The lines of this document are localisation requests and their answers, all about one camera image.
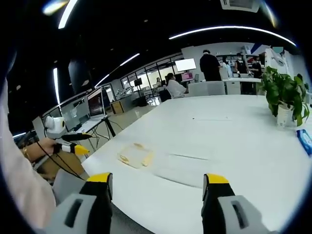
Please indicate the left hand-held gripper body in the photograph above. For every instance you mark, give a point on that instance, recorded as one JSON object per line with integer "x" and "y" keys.
{"x": 54, "y": 125}

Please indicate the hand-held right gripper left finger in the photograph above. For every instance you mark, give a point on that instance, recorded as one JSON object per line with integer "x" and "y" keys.
{"x": 80, "y": 207}

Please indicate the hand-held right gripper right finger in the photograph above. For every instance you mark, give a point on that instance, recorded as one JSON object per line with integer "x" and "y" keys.
{"x": 226, "y": 207}

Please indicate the person's left hand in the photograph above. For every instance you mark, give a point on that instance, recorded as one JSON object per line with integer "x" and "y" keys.
{"x": 46, "y": 146}

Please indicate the large brown cardboard box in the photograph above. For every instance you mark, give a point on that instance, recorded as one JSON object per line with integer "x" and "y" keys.
{"x": 70, "y": 163}

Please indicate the computer monitor pale screen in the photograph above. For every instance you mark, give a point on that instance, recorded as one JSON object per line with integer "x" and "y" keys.
{"x": 73, "y": 113}

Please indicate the grey office chair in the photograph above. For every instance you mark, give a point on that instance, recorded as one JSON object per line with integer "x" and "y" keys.
{"x": 65, "y": 185}

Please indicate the black tripod stand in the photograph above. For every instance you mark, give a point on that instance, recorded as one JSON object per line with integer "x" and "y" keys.
{"x": 110, "y": 126}

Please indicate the computer monitor dark screen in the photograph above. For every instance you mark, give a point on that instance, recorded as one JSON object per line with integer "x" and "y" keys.
{"x": 95, "y": 103}

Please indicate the ceiling light strip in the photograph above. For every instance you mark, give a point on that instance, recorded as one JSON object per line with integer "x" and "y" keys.
{"x": 117, "y": 67}
{"x": 67, "y": 13}
{"x": 56, "y": 85}

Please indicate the small cardboard box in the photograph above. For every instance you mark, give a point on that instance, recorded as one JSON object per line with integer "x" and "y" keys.
{"x": 117, "y": 107}

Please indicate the blue wipes packet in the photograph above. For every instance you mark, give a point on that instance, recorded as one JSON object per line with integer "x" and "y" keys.
{"x": 306, "y": 141}

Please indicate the white plant pot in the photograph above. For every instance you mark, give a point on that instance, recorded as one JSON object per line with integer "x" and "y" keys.
{"x": 284, "y": 115}

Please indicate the green potted plant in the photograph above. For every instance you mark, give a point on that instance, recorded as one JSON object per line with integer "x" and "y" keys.
{"x": 282, "y": 87}

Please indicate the long curved ceiling light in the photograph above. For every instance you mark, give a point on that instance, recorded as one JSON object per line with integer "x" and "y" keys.
{"x": 231, "y": 28}

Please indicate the ceiling air conditioner unit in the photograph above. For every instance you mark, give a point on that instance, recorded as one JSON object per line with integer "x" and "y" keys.
{"x": 240, "y": 5}

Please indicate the white wall screen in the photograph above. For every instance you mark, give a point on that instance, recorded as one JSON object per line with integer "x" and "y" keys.
{"x": 185, "y": 65}

